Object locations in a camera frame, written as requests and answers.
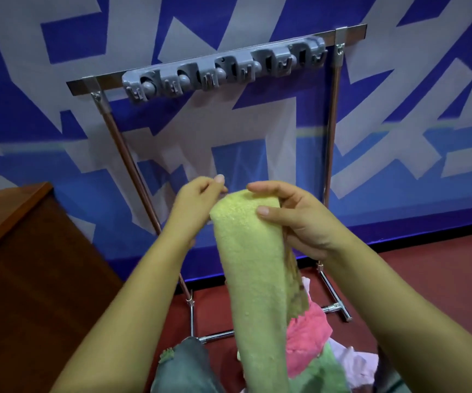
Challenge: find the person's right hand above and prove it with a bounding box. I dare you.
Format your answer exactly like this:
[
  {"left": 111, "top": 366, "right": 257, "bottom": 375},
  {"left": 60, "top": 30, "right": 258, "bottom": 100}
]
[{"left": 246, "top": 180, "right": 349, "bottom": 263}]

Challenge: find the person's left hand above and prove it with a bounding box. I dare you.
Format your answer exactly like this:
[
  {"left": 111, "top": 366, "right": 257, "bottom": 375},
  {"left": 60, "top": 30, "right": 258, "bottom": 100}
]
[{"left": 166, "top": 174, "right": 229, "bottom": 247}]

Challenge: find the yellow striped towel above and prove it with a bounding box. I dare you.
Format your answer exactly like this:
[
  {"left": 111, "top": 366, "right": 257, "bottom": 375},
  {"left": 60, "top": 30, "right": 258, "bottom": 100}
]
[{"left": 209, "top": 189, "right": 310, "bottom": 393}]

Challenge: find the white pink patterned towel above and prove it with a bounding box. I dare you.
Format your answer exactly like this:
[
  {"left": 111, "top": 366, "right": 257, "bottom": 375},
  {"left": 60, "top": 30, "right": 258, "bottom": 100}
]
[{"left": 300, "top": 276, "right": 380, "bottom": 393}]

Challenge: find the light green towel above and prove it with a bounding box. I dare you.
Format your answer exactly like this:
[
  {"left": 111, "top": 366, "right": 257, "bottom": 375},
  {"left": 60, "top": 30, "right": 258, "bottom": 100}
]
[{"left": 287, "top": 343, "right": 350, "bottom": 393}]

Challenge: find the metal rack frame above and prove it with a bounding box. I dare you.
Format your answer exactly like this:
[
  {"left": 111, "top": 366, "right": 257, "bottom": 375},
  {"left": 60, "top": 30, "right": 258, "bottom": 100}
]
[{"left": 66, "top": 23, "right": 368, "bottom": 344}]

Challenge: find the person's left forearm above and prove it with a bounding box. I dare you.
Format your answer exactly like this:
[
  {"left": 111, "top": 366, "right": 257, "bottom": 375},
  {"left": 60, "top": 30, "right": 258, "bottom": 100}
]
[{"left": 49, "top": 231, "right": 198, "bottom": 393}]

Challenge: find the person's right forearm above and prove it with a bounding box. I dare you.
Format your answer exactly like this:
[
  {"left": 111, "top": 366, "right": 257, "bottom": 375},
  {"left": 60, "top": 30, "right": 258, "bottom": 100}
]
[{"left": 324, "top": 235, "right": 472, "bottom": 393}]

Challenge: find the person's left leg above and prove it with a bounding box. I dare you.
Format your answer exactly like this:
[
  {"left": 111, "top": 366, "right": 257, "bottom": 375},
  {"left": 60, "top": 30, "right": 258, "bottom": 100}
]
[{"left": 150, "top": 336, "right": 216, "bottom": 393}]

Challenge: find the person's leg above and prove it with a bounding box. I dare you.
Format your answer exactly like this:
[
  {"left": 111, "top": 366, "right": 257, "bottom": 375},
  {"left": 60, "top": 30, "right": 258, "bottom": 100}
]
[
  {"left": 373, "top": 343, "right": 404, "bottom": 393},
  {"left": 150, "top": 336, "right": 216, "bottom": 393}
]

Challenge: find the person's right leg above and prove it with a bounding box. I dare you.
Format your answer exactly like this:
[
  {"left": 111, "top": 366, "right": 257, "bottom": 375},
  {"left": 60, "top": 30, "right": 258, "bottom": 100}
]
[{"left": 373, "top": 343, "right": 404, "bottom": 393}]

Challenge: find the blue white printed banner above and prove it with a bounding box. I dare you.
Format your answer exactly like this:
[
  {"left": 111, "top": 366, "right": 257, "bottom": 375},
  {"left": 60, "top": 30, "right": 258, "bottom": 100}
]
[{"left": 0, "top": 0, "right": 472, "bottom": 283}]

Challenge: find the brown wooden cabinet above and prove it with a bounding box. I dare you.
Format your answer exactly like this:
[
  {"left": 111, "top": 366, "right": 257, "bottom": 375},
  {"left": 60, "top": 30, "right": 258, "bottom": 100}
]
[{"left": 0, "top": 182, "right": 124, "bottom": 393}]

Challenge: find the grey plastic hook rail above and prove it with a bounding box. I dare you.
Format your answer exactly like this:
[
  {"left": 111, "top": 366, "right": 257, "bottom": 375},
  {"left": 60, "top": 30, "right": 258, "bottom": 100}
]
[{"left": 121, "top": 35, "right": 329, "bottom": 104}]

